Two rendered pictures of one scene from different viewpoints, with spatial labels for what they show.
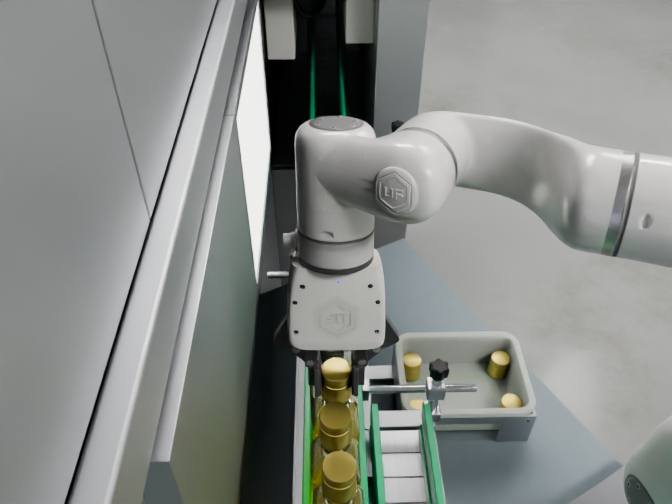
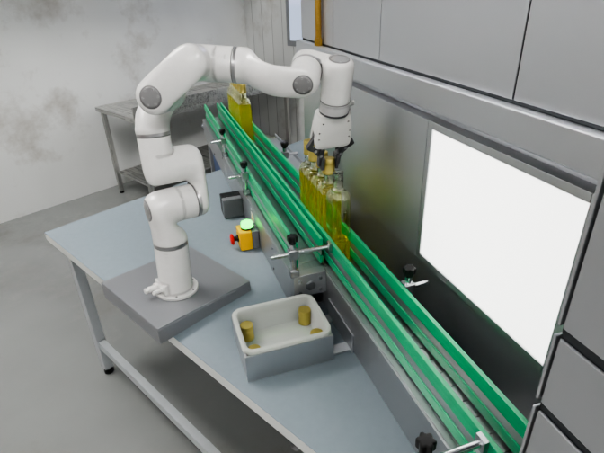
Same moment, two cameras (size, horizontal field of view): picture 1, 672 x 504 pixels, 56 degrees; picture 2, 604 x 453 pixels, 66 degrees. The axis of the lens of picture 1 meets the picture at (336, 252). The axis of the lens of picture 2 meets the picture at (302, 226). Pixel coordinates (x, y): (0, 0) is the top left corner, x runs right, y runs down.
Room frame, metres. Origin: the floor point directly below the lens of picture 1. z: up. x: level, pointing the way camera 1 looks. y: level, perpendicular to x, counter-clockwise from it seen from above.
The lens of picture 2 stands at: (1.55, -0.42, 1.59)
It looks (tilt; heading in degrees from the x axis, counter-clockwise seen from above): 28 degrees down; 164
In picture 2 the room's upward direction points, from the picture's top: 2 degrees counter-clockwise
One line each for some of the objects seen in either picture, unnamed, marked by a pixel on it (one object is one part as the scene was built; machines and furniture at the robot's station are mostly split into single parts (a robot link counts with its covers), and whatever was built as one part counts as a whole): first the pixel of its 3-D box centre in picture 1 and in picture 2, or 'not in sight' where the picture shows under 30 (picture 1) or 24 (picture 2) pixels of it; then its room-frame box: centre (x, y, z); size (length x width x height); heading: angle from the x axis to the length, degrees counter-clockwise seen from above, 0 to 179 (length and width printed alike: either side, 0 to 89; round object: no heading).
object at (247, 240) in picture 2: not in sight; (247, 236); (0.11, -0.20, 0.79); 0.07 x 0.07 x 0.07; 1
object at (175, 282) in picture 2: not in sight; (169, 268); (0.37, -0.47, 0.87); 0.16 x 0.13 x 0.15; 117
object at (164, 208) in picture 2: not in sight; (170, 216); (0.35, -0.44, 1.03); 0.13 x 0.10 x 0.16; 108
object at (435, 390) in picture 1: (418, 391); (301, 253); (0.54, -0.12, 0.95); 0.17 x 0.03 x 0.12; 91
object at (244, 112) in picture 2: not in sight; (244, 112); (-0.72, -0.02, 1.02); 0.06 x 0.06 x 0.28; 1
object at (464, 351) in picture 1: (459, 384); (280, 333); (0.66, -0.22, 0.80); 0.22 x 0.17 x 0.09; 91
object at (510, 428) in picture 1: (443, 388); (291, 333); (0.66, -0.19, 0.79); 0.27 x 0.17 x 0.08; 91
